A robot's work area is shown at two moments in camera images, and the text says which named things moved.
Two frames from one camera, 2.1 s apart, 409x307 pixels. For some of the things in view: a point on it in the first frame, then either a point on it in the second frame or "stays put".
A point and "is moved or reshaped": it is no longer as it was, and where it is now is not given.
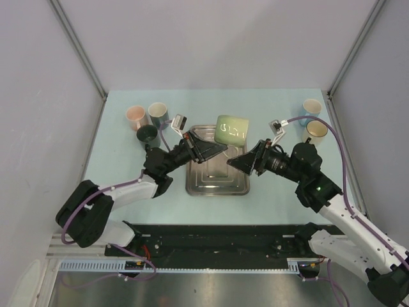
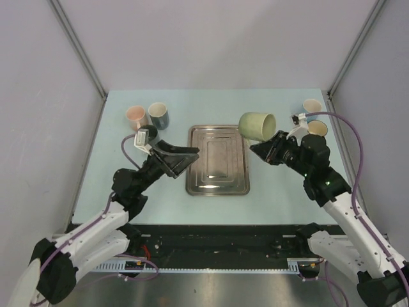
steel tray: [215, 176] stays put
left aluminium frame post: [78, 46] stays put
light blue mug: [311, 107] stays put
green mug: [231, 130] → [257, 126]
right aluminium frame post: [373, 13] stays put
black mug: [146, 133] is moved or reshaped
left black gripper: [202, 149] → [174, 164]
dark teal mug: [158, 115] stays put
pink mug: [136, 116] stays put
